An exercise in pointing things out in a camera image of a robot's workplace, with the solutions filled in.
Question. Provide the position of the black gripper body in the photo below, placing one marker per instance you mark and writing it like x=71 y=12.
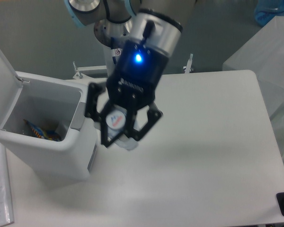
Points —
x=137 y=72

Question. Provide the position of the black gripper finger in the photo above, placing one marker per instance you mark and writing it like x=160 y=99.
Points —
x=153 y=115
x=95 y=90

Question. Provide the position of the crushed clear plastic bottle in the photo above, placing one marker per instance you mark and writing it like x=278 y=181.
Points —
x=115 y=121

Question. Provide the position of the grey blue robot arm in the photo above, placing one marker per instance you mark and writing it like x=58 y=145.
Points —
x=141 y=36

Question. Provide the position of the white trash can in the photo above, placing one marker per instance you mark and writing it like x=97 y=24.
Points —
x=58 y=105

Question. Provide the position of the white trash can lid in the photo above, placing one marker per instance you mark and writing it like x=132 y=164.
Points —
x=10 y=89

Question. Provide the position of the colourful snack wrapper in bin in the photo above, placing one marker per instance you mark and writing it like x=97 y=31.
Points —
x=42 y=133

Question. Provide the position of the translucent plastic box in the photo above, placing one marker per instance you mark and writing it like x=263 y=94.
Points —
x=264 y=55

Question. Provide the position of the blue plastic bag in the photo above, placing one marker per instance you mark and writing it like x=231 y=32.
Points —
x=266 y=10

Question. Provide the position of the white pedestal base bracket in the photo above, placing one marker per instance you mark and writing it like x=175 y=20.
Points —
x=101 y=71

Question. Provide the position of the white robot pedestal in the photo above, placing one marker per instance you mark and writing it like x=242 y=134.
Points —
x=111 y=58

